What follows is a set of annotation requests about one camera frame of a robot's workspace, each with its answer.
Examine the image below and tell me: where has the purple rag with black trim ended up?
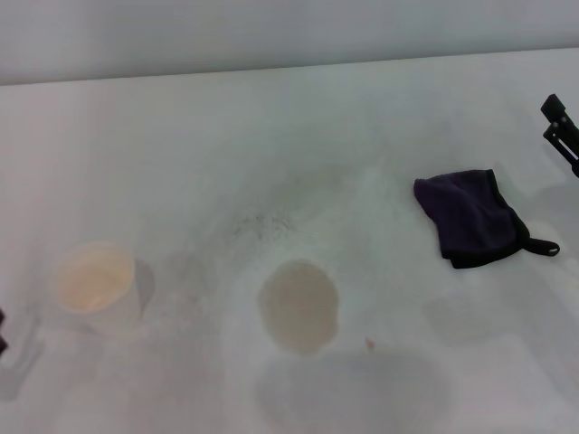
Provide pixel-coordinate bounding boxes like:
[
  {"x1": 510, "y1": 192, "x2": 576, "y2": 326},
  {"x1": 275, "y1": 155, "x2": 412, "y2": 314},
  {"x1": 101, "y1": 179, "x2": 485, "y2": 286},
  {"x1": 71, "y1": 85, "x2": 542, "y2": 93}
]
[{"x1": 413, "y1": 169, "x2": 561, "y2": 270}]

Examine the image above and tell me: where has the white paper cup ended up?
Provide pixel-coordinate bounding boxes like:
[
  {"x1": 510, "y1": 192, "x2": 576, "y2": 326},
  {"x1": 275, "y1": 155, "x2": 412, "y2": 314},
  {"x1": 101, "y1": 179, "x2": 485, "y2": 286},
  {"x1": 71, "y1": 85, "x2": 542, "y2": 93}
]
[{"x1": 52, "y1": 241, "x2": 144, "y2": 338}]

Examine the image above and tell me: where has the brown water stain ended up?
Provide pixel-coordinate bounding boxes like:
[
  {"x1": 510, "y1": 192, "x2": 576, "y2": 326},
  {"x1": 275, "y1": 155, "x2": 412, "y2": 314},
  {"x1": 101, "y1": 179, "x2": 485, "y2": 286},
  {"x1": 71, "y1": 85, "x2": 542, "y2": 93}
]
[{"x1": 257, "y1": 259, "x2": 340, "y2": 356}]

